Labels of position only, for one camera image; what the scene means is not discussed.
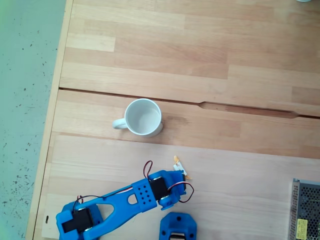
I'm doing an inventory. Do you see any caramel sweet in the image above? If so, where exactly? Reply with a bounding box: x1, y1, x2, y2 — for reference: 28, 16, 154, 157
171, 155, 193, 181

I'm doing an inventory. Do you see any metal mesh power supply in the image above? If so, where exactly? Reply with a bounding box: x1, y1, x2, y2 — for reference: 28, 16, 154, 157
287, 177, 320, 240

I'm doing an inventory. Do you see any light wooden board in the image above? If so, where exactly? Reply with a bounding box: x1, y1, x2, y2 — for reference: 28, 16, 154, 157
41, 134, 320, 240

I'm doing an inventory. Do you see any blue printed post base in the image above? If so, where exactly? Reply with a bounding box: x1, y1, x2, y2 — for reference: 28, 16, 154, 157
159, 211, 198, 240

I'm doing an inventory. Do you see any white mug with black text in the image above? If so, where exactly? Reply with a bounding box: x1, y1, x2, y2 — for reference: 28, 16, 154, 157
111, 98, 165, 138

